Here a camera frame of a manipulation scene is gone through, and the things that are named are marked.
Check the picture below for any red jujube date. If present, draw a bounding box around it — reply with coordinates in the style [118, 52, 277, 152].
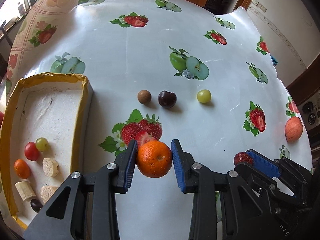
[234, 152, 253, 166]

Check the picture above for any orange tangerine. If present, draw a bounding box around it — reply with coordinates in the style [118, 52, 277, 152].
[14, 159, 30, 179]
[136, 140, 172, 178]

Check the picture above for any round freeze-dried piece small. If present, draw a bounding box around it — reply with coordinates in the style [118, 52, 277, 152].
[42, 158, 59, 178]

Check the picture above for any hexagonal white freeze-dried block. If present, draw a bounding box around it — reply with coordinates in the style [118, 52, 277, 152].
[15, 181, 36, 201]

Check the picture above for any green grape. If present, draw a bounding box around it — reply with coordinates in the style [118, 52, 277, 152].
[196, 89, 212, 103]
[35, 137, 49, 152]

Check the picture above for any red cherry tomato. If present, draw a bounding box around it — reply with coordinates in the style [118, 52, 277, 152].
[24, 142, 40, 161]

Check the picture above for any red apple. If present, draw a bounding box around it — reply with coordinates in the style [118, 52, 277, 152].
[285, 116, 303, 142]

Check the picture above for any white foam tray yellow rim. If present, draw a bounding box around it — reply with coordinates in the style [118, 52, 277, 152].
[1, 73, 93, 230]

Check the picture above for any brown longan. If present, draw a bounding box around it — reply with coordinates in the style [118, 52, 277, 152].
[137, 89, 152, 105]

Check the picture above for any fruit print tablecloth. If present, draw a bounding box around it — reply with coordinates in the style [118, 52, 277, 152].
[1, 0, 318, 239]

